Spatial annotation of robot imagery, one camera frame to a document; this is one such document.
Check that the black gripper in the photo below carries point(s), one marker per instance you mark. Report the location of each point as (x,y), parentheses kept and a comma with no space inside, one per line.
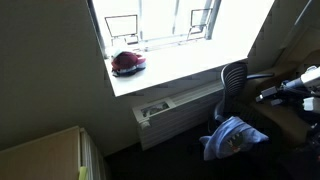
(288,93)

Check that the light blue shirt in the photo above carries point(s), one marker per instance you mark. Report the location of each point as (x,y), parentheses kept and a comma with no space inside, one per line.
(232,136)

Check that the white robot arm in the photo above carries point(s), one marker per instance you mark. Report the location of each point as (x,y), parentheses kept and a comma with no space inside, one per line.
(311,77)

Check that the brown leather couch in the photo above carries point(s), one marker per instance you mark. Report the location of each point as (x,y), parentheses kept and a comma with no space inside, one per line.
(293,124)

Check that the black mesh office chair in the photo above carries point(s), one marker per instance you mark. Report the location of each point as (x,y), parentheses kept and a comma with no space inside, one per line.
(234,77)

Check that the blue cloth under cap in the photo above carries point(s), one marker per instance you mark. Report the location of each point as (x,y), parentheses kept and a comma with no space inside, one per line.
(129,72)

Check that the red cap on windowsill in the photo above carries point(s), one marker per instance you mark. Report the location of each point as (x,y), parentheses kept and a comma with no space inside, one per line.
(126,60)

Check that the yellow sticky note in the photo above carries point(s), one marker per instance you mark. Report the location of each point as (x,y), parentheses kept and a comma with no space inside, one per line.
(83,171)

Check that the light wood dresser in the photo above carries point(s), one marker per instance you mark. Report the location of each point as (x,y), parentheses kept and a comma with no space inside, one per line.
(58,156)

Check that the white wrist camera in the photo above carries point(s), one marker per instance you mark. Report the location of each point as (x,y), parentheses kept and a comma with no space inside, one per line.
(312,104)

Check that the white wall heater unit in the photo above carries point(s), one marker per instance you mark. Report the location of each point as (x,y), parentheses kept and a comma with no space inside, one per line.
(163,119)

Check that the black window frame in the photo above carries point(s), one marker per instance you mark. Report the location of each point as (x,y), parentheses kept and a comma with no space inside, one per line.
(148,25)

